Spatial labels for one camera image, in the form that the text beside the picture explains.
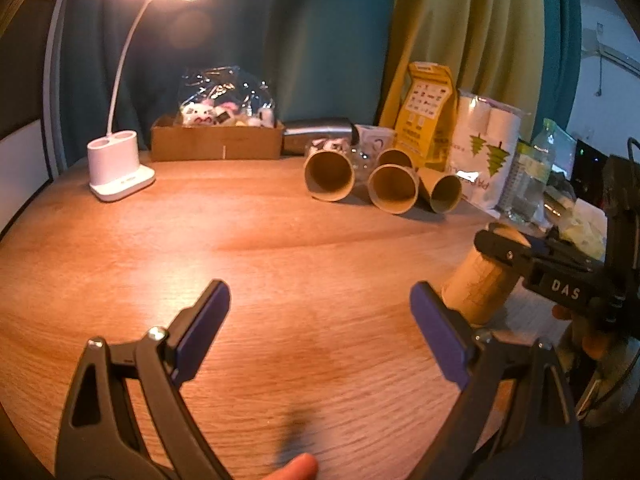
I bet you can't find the toilet paper roll pack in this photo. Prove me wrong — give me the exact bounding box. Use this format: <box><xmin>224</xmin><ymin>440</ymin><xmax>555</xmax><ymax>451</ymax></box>
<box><xmin>446</xmin><ymin>88</ymin><xmax>532</xmax><ymax>212</ymax></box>

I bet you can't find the white printed mug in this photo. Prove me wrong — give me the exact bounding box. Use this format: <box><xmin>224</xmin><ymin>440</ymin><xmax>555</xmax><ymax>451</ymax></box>
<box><xmin>355</xmin><ymin>125</ymin><xmax>397</xmax><ymax>162</ymax></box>

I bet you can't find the white desk lamp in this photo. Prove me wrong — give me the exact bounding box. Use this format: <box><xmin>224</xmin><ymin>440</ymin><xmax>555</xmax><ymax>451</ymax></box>
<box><xmin>87</xmin><ymin>0</ymin><xmax>212</xmax><ymax>204</ymax></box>

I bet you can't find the yellow curtain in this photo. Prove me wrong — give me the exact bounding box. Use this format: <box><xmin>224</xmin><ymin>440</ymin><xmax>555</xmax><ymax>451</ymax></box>
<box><xmin>377</xmin><ymin>0</ymin><xmax>562</xmax><ymax>132</ymax></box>

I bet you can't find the clear plastic water bottle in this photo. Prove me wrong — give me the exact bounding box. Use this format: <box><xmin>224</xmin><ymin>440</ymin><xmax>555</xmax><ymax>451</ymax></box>
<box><xmin>497</xmin><ymin>118</ymin><xmax>559</xmax><ymax>224</ymax></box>

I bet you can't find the person's left hand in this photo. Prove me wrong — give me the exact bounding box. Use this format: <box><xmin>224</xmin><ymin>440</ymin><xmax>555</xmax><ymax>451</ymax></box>
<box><xmin>263</xmin><ymin>454</ymin><xmax>319</xmax><ymax>480</ymax></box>

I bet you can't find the white air conditioner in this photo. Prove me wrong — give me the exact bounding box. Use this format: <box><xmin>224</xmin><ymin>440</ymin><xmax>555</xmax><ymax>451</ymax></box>
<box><xmin>581</xmin><ymin>37</ymin><xmax>640</xmax><ymax>75</ymax></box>

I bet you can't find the crumpled white tissue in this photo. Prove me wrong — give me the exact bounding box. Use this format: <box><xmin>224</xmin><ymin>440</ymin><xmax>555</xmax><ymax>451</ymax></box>
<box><xmin>556</xmin><ymin>198</ymin><xmax>609</xmax><ymax>262</ymax></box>

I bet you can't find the grey metal frame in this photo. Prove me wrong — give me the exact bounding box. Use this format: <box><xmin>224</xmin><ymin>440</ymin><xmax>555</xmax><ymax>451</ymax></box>
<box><xmin>42</xmin><ymin>0</ymin><xmax>77</xmax><ymax>177</ymax></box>

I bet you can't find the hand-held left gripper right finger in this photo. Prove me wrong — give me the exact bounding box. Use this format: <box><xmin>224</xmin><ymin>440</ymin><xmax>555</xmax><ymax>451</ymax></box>
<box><xmin>407</xmin><ymin>281</ymin><xmax>586</xmax><ymax>480</ymax></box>

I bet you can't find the clear plastic bag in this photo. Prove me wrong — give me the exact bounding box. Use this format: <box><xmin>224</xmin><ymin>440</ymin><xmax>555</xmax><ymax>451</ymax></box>
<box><xmin>176</xmin><ymin>65</ymin><xmax>277</xmax><ymax>129</ymax></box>

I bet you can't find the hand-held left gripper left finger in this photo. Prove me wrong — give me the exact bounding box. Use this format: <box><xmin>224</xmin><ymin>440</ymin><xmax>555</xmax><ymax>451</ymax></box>
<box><xmin>55</xmin><ymin>279</ymin><xmax>233</xmax><ymax>480</ymax></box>

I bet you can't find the yellow stand-up pouch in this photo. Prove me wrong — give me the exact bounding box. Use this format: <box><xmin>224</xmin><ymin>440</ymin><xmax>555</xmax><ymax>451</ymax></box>
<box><xmin>392</xmin><ymin>61</ymin><xmax>459</xmax><ymax>172</ymax></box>

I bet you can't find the cardboard box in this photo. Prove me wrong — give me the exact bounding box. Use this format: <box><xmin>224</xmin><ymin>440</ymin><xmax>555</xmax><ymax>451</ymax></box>
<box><xmin>150</xmin><ymin>113</ymin><xmax>286</xmax><ymax>162</ymax></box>

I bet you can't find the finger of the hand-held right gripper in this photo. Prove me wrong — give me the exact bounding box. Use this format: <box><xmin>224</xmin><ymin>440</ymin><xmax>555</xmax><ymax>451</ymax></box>
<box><xmin>505</xmin><ymin>255</ymin><xmax>543</xmax><ymax>288</ymax></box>
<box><xmin>473</xmin><ymin>229</ymin><xmax>551</xmax><ymax>263</ymax></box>

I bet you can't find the brown paper cup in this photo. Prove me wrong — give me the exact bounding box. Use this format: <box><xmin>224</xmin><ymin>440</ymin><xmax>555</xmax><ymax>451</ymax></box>
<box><xmin>417</xmin><ymin>167</ymin><xmax>463</xmax><ymax>214</ymax></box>
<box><xmin>441</xmin><ymin>223</ymin><xmax>532</xmax><ymax>326</ymax></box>
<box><xmin>376</xmin><ymin>148</ymin><xmax>416</xmax><ymax>171</ymax></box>
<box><xmin>368</xmin><ymin>164</ymin><xmax>419</xmax><ymax>215</ymax></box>
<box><xmin>304</xmin><ymin>149</ymin><xmax>356</xmax><ymax>204</ymax></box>

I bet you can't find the person's right hand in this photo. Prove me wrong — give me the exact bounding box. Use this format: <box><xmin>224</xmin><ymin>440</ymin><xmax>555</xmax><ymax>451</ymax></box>
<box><xmin>551</xmin><ymin>305</ymin><xmax>618</xmax><ymax>362</ymax></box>

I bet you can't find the silver metal cylinder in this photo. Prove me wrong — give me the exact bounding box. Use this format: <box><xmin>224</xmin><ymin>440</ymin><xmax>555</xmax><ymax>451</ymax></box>
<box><xmin>282</xmin><ymin>118</ymin><xmax>355</xmax><ymax>155</ymax></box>

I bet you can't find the white plush toy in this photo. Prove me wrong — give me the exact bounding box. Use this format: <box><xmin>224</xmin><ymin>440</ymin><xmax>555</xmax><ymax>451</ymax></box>
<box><xmin>181</xmin><ymin>102</ymin><xmax>217</xmax><ymax>127</ymax></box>

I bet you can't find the teal curtain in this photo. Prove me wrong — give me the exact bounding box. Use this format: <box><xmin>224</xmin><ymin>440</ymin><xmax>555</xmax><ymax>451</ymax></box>
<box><xmin>536</xmin><ymin>0</ymin><xmax>585</xmax><ymax>133</ymax></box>
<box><xmin>60</xmin><ymin>0</ymin><xmax>402</xmax><ymax>155</ymax></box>

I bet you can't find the clear plastic wrapper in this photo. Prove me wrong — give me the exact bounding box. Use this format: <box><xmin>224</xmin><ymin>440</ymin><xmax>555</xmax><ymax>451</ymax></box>
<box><xmin>346</xmin><ymin>144</ymin><xmax>382</xmax><ymax>175</ymax></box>

